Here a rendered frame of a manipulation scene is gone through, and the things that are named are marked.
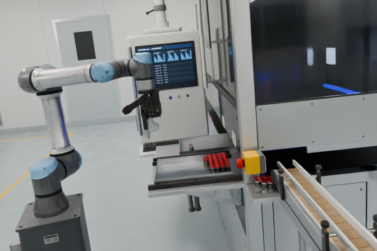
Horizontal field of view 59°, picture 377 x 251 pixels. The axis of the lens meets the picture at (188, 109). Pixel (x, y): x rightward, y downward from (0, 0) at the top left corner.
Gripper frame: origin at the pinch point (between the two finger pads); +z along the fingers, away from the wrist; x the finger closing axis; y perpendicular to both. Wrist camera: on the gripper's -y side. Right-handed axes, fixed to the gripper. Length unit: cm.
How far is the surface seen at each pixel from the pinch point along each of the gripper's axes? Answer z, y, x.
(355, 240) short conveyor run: 16, 59, -62
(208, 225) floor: 109, 25, 109
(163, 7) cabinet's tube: -62, 9, 95
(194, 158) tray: 19.6, 19.6, 19.8
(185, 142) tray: 21, 15, 54
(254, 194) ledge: 21, 41, -21
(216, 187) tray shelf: 22.2, 27.1, -10.5
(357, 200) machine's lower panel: 34, 86, -10
